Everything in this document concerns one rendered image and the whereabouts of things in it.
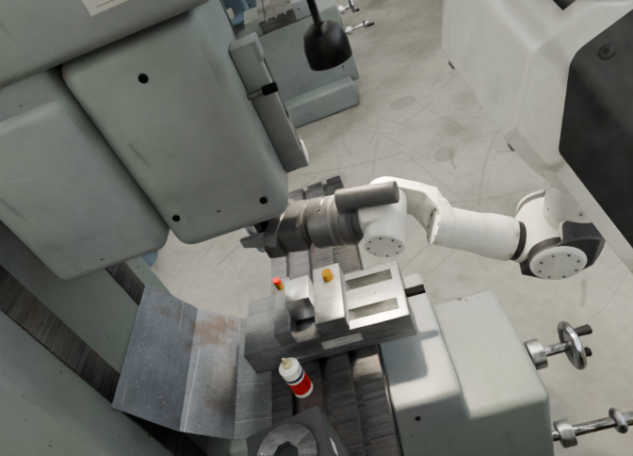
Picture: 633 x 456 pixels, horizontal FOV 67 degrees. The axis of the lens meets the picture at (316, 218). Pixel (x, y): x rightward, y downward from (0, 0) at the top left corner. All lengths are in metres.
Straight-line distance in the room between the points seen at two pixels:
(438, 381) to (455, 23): 0.80
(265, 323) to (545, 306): 1.38
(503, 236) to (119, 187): 0.57
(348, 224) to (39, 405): 0.56
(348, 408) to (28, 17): 0.78
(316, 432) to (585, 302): 1.61
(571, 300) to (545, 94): 1.91
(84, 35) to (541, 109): 0.47
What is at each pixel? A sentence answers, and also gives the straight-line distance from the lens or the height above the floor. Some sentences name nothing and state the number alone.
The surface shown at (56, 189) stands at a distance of 0.73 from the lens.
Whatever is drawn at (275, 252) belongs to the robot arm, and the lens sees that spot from 0.81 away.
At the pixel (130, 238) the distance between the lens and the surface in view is 0.75.
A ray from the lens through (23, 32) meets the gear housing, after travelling 0.64.
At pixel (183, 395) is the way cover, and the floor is 0.95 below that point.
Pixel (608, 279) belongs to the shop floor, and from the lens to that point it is 2.28.
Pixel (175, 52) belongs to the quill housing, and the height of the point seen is 1.59.
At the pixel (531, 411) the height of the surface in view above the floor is 0.68.
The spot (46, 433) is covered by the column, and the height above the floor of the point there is 1.15.
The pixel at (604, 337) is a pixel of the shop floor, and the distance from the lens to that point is 2.11.
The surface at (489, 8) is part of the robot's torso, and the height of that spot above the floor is 1.62.
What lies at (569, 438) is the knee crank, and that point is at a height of 0.52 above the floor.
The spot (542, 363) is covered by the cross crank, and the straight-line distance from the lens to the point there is 1.30.
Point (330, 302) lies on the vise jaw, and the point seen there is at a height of 1.03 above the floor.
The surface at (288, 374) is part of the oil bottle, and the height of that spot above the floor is 1.00.
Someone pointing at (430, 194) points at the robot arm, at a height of 1.24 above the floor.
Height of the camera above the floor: 1.73
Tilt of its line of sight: 37 degrees down
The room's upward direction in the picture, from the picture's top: 25 degrees counter-clockwise
